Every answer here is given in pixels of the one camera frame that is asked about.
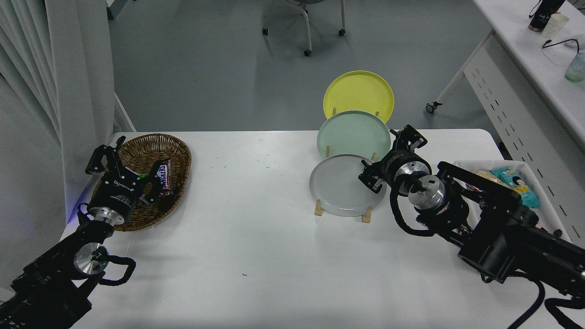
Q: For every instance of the beige crispy snack bar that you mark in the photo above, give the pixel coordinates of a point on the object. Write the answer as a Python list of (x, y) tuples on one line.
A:
[(484, 173)]

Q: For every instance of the brown wicker basket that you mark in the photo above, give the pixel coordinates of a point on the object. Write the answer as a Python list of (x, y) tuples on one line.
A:
[(171, 151)]

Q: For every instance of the white wheeled desk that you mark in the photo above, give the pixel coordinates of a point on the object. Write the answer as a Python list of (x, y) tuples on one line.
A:
[(525, 91)]

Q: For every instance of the white rectangular tray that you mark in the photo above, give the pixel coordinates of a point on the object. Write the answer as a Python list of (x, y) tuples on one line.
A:
[(548, 205)]

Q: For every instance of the wooden plate rack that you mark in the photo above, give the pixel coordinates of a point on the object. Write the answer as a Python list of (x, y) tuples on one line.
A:
[(366, 215)]

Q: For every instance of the blue cartoon snack packet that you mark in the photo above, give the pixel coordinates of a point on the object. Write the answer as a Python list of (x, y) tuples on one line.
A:
[(518, 187)]

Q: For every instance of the yellow round plate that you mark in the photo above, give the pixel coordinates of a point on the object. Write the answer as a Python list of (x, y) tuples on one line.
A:
[(358, 93)]

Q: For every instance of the mint green round plate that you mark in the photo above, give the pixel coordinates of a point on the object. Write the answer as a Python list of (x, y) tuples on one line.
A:
[(354, 135)]

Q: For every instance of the white paper cup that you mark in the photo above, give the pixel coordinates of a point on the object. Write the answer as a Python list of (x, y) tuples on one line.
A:
[(555, 25)]

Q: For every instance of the brown Snickers bar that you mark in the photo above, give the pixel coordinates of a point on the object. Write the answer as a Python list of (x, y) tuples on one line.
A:
[(165, 176)]

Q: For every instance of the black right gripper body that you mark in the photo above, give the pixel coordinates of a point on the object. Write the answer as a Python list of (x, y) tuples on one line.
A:
[(393, 164)]

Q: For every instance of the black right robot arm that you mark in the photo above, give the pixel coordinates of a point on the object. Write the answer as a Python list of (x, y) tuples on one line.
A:
[(502, 237)]

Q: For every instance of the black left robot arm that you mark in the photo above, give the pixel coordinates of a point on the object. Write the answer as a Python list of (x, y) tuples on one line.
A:
[(41, 283)]

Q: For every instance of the wheeled office chair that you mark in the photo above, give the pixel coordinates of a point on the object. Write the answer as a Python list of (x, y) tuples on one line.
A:
[(307, 23)]

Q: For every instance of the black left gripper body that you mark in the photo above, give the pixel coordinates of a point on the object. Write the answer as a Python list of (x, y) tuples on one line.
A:
[(116, 192)]

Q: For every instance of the grey round plate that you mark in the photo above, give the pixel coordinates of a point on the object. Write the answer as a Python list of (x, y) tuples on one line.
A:
[(338, 185)]

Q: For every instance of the white curtain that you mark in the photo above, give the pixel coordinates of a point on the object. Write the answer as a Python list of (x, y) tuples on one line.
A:
[(41, 114)]

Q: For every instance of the black bottle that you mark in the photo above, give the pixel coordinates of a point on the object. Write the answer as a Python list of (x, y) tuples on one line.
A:
[(544, 13)]

